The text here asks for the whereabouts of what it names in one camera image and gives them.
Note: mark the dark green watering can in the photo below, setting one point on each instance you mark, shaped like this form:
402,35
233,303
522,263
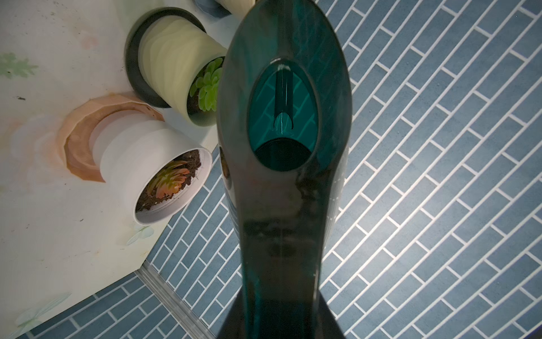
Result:
284,119

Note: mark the bright green succulent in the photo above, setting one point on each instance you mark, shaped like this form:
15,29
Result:
204,89

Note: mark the white plant pot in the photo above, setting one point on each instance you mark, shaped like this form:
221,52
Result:
130,148

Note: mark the light green plant pot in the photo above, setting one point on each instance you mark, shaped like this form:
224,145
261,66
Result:
171,54

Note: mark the blue grey pot saucer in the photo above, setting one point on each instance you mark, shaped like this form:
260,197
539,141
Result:
212,8

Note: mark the terracotta pink pot saucer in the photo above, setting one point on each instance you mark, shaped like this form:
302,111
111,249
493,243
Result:
73,138

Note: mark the dark green round saucer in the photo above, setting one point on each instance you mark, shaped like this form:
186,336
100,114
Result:
131,51

